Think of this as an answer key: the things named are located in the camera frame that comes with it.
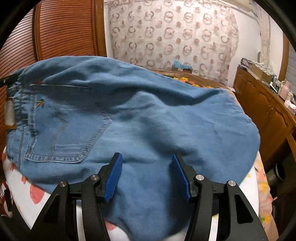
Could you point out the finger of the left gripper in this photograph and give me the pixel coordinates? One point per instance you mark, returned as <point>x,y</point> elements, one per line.
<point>8,80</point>

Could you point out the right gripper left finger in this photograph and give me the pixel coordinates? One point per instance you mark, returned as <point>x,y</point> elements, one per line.
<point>58,220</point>

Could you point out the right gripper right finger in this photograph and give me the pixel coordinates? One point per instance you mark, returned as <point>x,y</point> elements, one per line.
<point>237,219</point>

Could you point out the blue denim jeans with patch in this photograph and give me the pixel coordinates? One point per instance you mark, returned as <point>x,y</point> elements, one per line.
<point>73,113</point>

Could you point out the floral orange yellow blanket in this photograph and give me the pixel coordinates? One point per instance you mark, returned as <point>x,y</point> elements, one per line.
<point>254,162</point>

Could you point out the white fruit print bed sheet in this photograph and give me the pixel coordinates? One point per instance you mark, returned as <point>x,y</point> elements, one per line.
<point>30,199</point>

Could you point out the wooden sideboard cabinet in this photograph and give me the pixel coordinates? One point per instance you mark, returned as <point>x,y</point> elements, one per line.
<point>275,122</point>

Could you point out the pink bottle on cabinet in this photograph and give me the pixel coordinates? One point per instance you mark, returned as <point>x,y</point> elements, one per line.
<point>284,89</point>

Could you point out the cardboard box on cabinet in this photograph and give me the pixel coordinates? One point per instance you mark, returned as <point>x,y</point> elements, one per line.
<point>261,71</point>

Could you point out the grey window roller shutter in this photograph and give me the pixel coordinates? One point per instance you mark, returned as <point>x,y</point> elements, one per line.
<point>290,75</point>

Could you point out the cardboard box with blue cloth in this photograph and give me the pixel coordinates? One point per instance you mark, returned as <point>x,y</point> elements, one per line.
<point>184,67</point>

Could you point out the pink circle pattern curtain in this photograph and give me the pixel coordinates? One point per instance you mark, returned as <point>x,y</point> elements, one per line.
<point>152,34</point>

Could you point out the beige lace side curtain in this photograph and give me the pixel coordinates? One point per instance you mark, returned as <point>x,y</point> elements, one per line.
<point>264,23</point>

